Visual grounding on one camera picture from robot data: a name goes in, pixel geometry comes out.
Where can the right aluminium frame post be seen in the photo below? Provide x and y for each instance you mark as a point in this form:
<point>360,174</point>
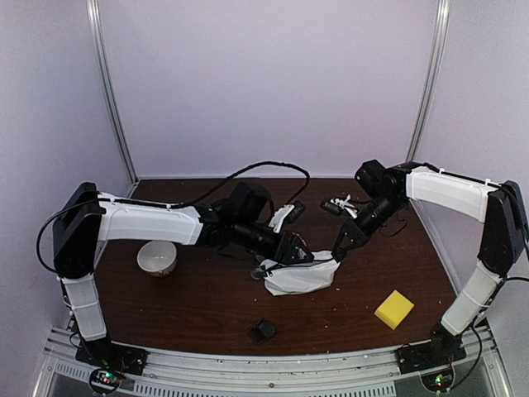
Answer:
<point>438,45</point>

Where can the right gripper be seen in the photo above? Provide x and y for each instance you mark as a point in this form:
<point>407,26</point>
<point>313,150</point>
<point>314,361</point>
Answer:
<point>356,231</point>

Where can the black clipper guard comb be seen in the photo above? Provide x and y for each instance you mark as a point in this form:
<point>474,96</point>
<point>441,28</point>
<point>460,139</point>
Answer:
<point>262,332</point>

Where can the white ceramic bowl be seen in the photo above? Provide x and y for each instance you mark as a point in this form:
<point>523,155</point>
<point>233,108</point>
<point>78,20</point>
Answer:
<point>157,258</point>

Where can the front aluminium rail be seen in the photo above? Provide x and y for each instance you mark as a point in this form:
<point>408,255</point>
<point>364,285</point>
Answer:
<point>372,372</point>

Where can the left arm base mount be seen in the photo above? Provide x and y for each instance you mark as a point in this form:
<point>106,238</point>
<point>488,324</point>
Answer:
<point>109,355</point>

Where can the yellow sponge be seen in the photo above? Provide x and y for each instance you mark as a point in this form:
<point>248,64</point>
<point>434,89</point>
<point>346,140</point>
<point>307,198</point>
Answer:
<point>394,309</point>

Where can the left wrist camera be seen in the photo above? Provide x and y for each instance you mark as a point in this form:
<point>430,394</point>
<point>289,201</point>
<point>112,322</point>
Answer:
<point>288,214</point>

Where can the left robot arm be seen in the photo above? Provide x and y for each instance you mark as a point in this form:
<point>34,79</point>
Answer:
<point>91,216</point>

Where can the aluminium frame post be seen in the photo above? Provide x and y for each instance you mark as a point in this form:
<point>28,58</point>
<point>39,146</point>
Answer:
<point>110,99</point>
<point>438,45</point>

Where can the white zipper pouch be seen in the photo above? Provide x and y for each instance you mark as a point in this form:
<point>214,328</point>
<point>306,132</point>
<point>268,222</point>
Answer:
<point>300,279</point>

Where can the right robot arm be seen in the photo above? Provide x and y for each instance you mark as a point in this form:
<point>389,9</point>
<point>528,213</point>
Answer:
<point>463,211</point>

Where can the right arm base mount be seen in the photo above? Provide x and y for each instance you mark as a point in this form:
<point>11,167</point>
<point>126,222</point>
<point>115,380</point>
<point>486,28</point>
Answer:
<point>426,355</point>

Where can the left aluminium frame post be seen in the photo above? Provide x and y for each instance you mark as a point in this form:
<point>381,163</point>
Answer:
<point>110,99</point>

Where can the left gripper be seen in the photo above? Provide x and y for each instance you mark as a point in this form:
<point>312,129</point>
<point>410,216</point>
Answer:
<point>288,257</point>

